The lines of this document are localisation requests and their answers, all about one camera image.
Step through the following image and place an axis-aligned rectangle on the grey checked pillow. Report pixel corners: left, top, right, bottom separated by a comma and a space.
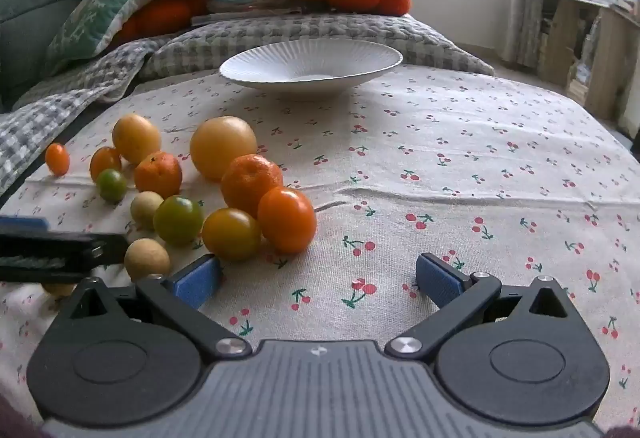
137, 11, 496, 79

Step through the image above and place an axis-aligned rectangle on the green patterned quilt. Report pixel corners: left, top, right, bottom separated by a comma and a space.
45, 0, 151, 76

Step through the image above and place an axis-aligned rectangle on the grey checked blanket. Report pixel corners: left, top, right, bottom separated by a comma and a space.
0, 38, 171, 194

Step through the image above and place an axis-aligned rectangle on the green sofa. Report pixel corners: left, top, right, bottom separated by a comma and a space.
0, 0, 96, 111

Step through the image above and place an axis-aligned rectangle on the yellow-orange tomato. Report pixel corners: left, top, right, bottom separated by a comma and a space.
202, 208, 262, 261

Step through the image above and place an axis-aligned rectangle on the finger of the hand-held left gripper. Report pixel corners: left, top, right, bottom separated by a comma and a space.
0, 215, 51, 239
0, 231, 130, 284

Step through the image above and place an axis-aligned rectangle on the brown longan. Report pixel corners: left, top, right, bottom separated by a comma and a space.
130, 191, 166, 230
42, 282, 78, 299
124, 239, 172, 282

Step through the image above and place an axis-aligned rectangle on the large yellow citrus fruit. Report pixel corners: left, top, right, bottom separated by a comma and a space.
190, 116, 258, 182

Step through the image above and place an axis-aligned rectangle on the orange mandarin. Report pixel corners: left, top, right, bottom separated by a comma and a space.
134, 151, 183, 200
221, 154, 284, 219

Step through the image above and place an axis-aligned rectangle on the cherry print sheet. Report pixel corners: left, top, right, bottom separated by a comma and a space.
0, 63, 640, 434

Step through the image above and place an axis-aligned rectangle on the large green tomato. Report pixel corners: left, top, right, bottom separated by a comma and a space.
153, 195, 204, 246

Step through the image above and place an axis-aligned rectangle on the white ribbed plate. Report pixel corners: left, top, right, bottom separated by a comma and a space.
218, 40, 404, 95

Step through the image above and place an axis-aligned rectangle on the small yellow citrus fruit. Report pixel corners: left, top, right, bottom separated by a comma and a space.
112, 114, 162, 165

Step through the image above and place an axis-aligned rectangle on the plain orange cushion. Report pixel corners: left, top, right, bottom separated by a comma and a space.
112, 0, 211, 46

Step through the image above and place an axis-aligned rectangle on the small green tomato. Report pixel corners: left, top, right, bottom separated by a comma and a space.
96, 169, 128, 204

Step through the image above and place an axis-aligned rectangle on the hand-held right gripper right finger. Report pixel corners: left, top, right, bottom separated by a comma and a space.
382, 252, 576, 361

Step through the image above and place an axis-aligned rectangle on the wooden shelf unit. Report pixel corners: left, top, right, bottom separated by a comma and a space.
537, 0, 640, 129

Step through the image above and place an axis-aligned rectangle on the small orange cherry tomato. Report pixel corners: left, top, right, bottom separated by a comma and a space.
45, 143, 71, 177
90, 147, 123, 182

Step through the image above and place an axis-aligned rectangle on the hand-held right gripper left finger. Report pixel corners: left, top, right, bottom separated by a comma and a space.
57, 254, 253, 361

